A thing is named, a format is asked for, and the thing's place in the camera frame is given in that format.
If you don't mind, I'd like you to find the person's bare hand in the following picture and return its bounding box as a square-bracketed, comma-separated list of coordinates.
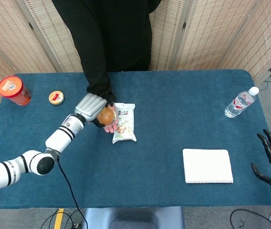
[102, 104, 120, 134]

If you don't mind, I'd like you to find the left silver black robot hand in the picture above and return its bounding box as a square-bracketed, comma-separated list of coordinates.
[74, 93, 116, 129]

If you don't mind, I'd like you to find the round bread bun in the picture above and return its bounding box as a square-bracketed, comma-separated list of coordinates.
[96, 107, 116, 125]

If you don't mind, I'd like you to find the person's black sleeved forearm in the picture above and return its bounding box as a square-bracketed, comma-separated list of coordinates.
[54, 0, 117, 101]

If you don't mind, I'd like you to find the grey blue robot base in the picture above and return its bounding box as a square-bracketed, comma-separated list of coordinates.
[82, 206, 185, 229]

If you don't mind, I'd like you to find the person's black clothed torso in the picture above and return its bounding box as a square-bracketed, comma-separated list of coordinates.
[51, 0, 162, 72]

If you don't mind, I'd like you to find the white snack bag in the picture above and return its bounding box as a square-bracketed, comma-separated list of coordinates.
[112, 103, 137, 145]

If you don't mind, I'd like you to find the small round yellow tin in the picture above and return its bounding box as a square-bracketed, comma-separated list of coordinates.
[49, 90, 65, 106]

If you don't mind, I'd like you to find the blue table cloth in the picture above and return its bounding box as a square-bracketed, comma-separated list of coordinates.
[0, 69, 271, 210]

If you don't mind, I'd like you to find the clear plastic water bottle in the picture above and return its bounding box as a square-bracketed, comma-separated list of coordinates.
[224, 86, 260, 119]

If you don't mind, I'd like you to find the white spiral notepad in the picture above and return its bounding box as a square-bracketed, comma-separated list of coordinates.
[182, 148, 234, 184]

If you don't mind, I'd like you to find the red cylindrical snack can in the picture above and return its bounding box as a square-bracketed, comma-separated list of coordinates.
[0, 75, 32, 106]

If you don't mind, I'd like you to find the woven folding screen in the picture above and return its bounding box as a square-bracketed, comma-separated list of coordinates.
[0, 0, 271, 109]

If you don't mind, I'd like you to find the black floor cable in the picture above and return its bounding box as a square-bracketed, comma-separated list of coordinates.
[229, 209, 271, 229]
[40, 208, 85, 229]

